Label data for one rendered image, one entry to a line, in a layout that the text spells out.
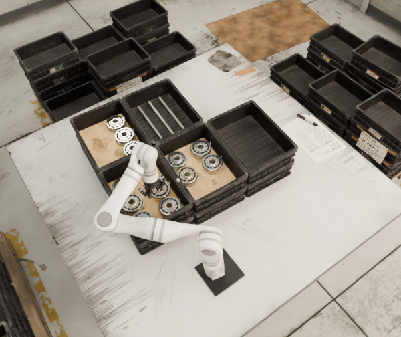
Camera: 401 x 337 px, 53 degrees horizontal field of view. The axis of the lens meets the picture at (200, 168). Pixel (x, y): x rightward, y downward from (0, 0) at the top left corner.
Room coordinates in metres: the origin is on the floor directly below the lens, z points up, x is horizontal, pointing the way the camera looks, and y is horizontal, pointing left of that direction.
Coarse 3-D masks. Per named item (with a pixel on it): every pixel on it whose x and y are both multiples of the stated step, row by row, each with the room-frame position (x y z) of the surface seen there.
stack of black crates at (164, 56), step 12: (168, 36) 2.77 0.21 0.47; (180, 36) 2.76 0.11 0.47; (144, 48) 2.65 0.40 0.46; (156, 48) 2.71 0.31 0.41; (168, 48) 2.74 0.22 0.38; (180, 48) 2.73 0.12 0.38; (192, 48) 2.62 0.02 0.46; (156, 60) 2.59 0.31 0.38; (168, 60) 2.58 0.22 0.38; (180, 60) 2.51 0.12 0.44; (156, 72) 2.39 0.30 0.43
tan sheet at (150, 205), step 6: (114, 180) 1.13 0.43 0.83; (138, 186) 1.09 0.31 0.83; (138, 192) 1.05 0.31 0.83; (144, 198) 1.02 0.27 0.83; (144, 204) 0.98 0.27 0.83; (150, 204) 0.98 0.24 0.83; (156, 204) 0.98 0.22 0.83; (180, 204) 0.97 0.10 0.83; (144, 210) 0.95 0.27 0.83; (150, 210) 0.95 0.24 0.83; (156, 210) 0.95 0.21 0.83; (132, 216) 0.92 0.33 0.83; (156, 216) 0.91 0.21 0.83
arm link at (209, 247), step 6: (204, 234) 0.71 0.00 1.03; (210, 234) 0.71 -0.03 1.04; (216, 234) 0.71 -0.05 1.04; (198, 240) 0.70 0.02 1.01; (204, 240) 0.68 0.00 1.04; (210, 240) 0.68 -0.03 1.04; (216, 240) 0.68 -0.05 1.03; (198, 246) 0.67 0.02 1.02; (204, 246) 0.66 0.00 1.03; (210, 246) 0.66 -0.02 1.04; (216, 246) 0.66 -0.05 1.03; (198, 252) 0.66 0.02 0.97; (204, 252) 0.65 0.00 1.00; (210, 252) 0.64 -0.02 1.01; (216, 252) 0.65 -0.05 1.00; (222, 252) 0.68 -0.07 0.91; (204, 258) 0.66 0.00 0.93; (210, 258) 0.65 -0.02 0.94; (216, 258) 0.65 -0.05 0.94
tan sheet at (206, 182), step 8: (184, 152) 1.28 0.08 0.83; (176, 160) 1.23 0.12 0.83; (192, 160) 1.23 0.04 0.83; (200, 160) 1.23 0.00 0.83; (200, 168) 1.18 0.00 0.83; (224, 168) 1.17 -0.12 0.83; (200, 176) 1.13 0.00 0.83; (208, 176) 1.13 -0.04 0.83; (216, 176) 1.13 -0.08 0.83; (224, 176) 1.12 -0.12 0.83; (232, 176) 1.12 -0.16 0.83; (200, 184) 1.08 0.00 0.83; (208, 184) 1.08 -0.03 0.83; (216, 184) 1.08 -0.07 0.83; (224, 184) 1.08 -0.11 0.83; (192, 192) 1.04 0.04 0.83; (200, 192) 1.04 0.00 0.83; (208, 192) 1.03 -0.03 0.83
